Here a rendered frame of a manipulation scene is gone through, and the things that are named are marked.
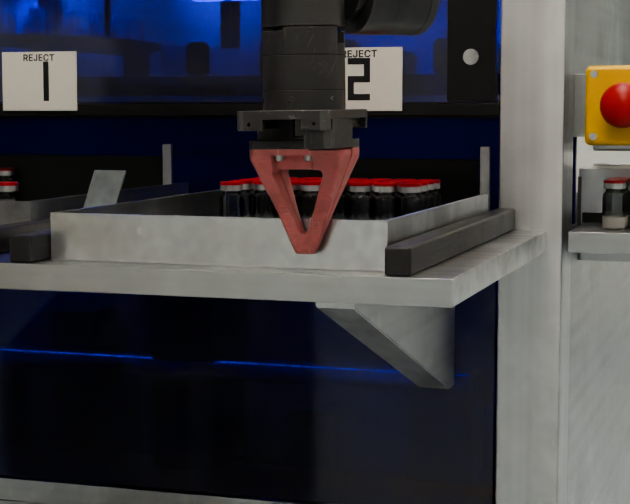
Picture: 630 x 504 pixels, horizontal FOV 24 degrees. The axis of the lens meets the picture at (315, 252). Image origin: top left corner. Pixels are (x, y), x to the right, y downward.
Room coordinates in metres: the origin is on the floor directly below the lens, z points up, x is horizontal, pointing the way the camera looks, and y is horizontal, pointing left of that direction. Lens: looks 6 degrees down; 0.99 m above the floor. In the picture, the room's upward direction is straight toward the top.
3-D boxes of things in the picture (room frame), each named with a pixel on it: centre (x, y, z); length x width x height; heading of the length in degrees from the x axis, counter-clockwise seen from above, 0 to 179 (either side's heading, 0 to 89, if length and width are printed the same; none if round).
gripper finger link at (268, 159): (1.02, 0.00, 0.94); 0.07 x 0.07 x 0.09; 73
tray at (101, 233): (1.20, 0.02, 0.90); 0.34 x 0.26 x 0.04; 162
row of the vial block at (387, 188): (1.28, -0.01, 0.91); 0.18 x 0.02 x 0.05; 72
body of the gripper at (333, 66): (1.01, 0.01, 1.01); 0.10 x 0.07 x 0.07; 163
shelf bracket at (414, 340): (1.21, -0.07, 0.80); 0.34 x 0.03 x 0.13; 162
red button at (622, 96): (1.30, -0.27, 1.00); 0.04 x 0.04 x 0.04; 72
